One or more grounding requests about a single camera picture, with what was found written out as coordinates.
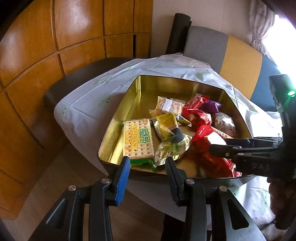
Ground yellow green snack packet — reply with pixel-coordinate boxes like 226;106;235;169
152;113;192;167

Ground wooden wall panel cabinet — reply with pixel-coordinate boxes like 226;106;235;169
1;1;153;220

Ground white tablecloth green clouds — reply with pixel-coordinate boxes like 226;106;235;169
54;54;281;226

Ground yellow cracker packet green text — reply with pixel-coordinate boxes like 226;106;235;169
123;118;157;168

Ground purple snack pouch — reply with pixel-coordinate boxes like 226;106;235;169
198;100;222;114

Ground crinkled red foil candy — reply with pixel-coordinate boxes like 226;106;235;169
182;108;212;131

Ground gold tin box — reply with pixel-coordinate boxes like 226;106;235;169
98;75;252;172

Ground person's right hand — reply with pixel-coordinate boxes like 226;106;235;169
267;177;295;215

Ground brown bread packet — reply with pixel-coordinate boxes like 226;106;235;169
149;96;186;117

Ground white curtain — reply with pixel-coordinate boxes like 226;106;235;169
249;1;275;62

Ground grey yellow blue chair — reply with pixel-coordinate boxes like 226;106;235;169
166;13;280;111

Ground red foil snack bar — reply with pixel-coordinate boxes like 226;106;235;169
191;124;242;178

